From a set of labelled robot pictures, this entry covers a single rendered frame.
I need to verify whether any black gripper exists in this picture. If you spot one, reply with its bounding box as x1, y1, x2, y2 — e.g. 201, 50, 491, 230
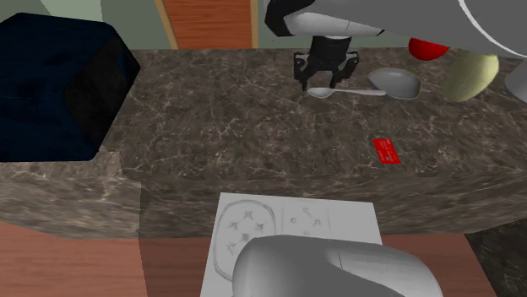
292, 35, 361, 92

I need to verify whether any red ball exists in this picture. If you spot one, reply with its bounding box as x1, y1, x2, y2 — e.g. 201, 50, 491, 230
407, 37, 451, 62

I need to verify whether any white patterned robot stand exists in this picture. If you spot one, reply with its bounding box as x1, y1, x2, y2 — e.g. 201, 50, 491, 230
199, 192, 383, 297

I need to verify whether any white spoon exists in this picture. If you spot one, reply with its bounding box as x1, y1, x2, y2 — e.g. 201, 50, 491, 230
306, 86, 388, 100

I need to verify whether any grey bowl with yellow rim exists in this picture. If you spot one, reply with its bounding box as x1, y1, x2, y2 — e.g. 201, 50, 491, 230
367, 67, 422, 101

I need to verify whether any brown wooden door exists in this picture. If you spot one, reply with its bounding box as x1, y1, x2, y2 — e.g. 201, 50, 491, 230
154, 0, 260, 51

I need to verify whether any dark blue box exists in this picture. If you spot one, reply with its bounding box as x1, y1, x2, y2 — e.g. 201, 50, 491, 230
0, 11, 142, 164

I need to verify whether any pale yellow bowl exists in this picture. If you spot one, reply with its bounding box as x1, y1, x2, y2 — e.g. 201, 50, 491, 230
443, 52, 501, 104

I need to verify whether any red card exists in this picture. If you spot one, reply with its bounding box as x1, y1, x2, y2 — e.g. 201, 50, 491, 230
372, 138, 402, 165

